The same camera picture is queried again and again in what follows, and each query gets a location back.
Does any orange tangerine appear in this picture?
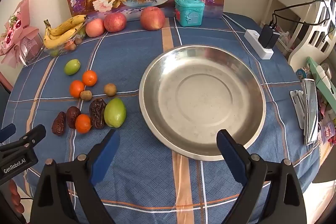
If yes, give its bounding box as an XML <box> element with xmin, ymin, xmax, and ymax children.
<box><xmin>69</xmin><ymin>80</ymin><xmax>85</xmax><ymax>98</ymax></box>
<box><xmin>75</xmin><ymin>114</ymin><xmax>92</xmax><ymax>134</ymax></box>
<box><xmin>82</xmin><ymin>70</ymin><xmax>98</xmax><ymax>87</ymax></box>

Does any brown longan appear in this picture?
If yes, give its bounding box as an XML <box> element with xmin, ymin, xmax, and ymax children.
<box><xmin>104</xmin><ymin>83</ymin><xmax>117</xmax><ymax>97</ymax></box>
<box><xmin>80</xmin><ymin>90</ymin><xmax>93</xmax><ymax>101</ymax></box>

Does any large wrinkled dried date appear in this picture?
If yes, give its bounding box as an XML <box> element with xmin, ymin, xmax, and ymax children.
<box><xmin>89</xmin><ymin>98</ymin><xmax>106</xmax><ymax>129</ymax></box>

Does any small green jujube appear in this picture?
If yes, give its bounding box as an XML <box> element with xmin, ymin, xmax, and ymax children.
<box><xmin>64</xmin><ymin>59</ymin><xmax>81</xmax><ymax>76</ymax></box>

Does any large green jujube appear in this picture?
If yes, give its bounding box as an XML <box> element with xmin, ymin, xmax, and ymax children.
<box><xmin>104</xmin><ymin>98</ymin><xmax>126</xmax><ymax>128</ymax></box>

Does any person's left hand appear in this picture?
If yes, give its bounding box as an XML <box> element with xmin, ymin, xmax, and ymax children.
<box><xmin>9</xmin><ymin>179</ymin><xmax>25</xmax><ymax>214</ymax></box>

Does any pink wrapped flower bouquet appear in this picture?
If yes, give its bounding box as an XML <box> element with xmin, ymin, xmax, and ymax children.
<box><xmin>1</xmin><ymin>0</ymin><xmax>43</xmax><ymax>68</ymax></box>

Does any bunch of yellow bananas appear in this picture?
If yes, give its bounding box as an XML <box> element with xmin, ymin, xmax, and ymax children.
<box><xmin>43</xmin><ymin>15</ymin><xmax>87</xmax><ymax>50</ymax></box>

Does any clear plastic fruit tray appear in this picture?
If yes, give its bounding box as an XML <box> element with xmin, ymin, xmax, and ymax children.
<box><xmin>43</xmin><ymin>23</ymin><xmax>86</xmax><ymax>57</ymax></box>

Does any white folding phone stand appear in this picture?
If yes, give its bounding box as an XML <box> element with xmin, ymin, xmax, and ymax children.
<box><xmin>289</xmin><ymin>90</ymin><xmax>305</xmax><ymax>130</ymax></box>

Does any smartphone on stand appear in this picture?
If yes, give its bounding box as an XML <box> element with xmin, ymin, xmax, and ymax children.
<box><xmin>302</xmin><ymin>79</ymin><xmax>318</xmax><ymax>145</ymax></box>

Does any green board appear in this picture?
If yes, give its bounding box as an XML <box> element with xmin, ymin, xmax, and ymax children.
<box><xmin>307</xmin><ymin>57</ymin><xmax>336</xmax><ymax>111</ymax></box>

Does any pale pink apple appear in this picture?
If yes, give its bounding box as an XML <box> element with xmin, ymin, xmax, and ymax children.
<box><xmin>85</xmin><ymin>18</ymin><xmax>105</xmax><ymax>38</ymax></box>

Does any round stainless steel plate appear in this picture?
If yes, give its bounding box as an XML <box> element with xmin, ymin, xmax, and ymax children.
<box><xmin>139</xmin><ymin>45</ymin><xmax>266</xmax><ymax>161</ymax></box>

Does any red apple middle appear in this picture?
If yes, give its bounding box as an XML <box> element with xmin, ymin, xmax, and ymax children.
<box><xmin>104</xmin><ymin>12</ymin><xmax>127</xmax><ymax>33</ymax></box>

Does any red apple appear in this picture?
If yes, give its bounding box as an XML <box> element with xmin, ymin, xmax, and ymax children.
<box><xmin>104</xmin><ymin>12</ymin><xmax>127</xmax><ymax>33</ymax></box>
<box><xmin>140</xmin><ymin>7</ymin><xmax>165</xmax><ymax>31</ymax></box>

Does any black power adapter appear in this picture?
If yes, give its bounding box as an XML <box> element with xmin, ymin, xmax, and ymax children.
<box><xmin>258</xmin><ymin>21</ymin><xmax>280</xmax><ymax>49</ymax></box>

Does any white power strip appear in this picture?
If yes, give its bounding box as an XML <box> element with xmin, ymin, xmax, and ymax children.
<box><xmin>244</xmin><ymin>29</ymin><xmax>274</xmax><ymax>60</ymax></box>

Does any red apple right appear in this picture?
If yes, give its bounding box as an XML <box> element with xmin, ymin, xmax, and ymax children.
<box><xmin>140</xmin><ymin>7</ymin><xmax>165</xmax><ymax>31</ymax></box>

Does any white wooden shelf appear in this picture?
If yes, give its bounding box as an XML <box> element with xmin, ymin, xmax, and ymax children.
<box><xmin>260</xmin><ymin>0</ymin><xmax>335</xmax><ymax>71</ymax></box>

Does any teal tin box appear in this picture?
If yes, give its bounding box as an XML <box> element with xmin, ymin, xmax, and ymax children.
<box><xmin>174</xmin><ymin>0</ymin><xmax>205</xmax><ymax>27</ymax></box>

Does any black adapter cable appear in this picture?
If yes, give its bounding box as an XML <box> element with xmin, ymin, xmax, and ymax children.
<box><xmin>271</xmin><ymin>0</ymin><xmax>336</xmax><ymax>38</ymax></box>

